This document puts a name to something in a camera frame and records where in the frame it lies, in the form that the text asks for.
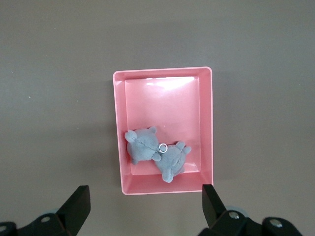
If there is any grey plush toy with keyring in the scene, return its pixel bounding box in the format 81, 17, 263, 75
152, 141, 192, 184

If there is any brown table cover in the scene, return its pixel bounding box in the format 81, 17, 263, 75
0, 0, 315, 236

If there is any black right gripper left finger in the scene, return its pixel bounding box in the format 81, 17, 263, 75
0, 185, 92, 236

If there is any pink plastic box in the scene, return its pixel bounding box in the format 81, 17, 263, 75
112, 66, 214, 196

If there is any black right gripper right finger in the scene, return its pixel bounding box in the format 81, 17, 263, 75
199, 184, 302, 236

